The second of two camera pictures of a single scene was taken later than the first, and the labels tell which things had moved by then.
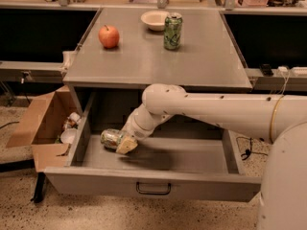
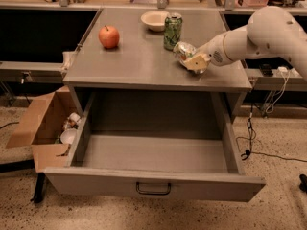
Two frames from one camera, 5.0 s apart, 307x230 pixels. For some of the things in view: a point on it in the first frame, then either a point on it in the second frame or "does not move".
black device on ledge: [267, 70] does not move
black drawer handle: [153, 193] does not move
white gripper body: [133, 130] → [213, 52]
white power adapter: [282, 69] does not move
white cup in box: [68, 136] does not move
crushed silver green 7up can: [109, 138] → [182, 51]
